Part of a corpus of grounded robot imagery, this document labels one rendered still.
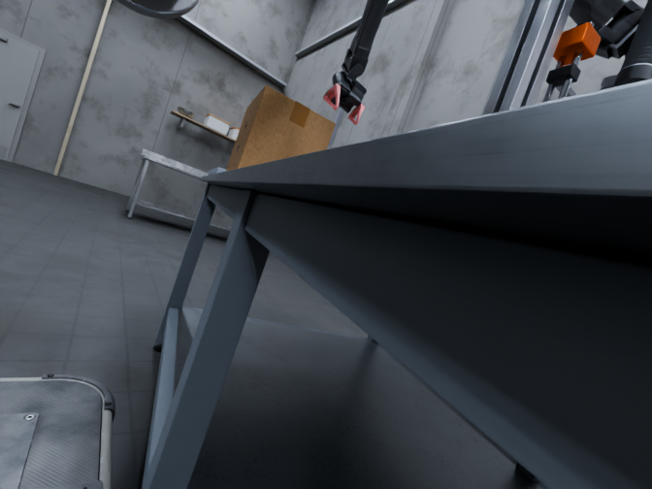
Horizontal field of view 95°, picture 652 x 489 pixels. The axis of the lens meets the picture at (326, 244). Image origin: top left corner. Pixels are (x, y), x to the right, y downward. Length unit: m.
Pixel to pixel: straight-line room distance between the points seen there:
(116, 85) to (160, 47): 1.26
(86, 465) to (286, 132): 0.88
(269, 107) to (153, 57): 7.55
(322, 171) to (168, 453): 0.55
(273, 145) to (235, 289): 0.56
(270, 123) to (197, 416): 0.74
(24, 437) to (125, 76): 7.82
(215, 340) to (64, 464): 0.38
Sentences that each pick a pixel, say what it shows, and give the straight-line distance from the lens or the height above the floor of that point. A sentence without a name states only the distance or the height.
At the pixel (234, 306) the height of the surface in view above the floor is 0.63.
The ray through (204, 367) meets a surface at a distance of 0.55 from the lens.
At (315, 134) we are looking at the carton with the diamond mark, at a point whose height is 1.06.
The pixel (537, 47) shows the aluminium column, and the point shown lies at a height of 1.13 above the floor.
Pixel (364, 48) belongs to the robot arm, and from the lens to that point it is 1.18.
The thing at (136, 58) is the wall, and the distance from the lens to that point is 8.41.
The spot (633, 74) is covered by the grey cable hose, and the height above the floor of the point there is 1.08.
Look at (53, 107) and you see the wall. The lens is 8.25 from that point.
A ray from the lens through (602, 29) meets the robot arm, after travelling 0.96.
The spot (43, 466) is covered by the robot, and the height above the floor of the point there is 0.24.
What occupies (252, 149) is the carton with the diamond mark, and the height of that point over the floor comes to 0.94.
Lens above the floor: 0.79
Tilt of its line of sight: 3 degrees down
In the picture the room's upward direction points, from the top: 20 degrees clockwise
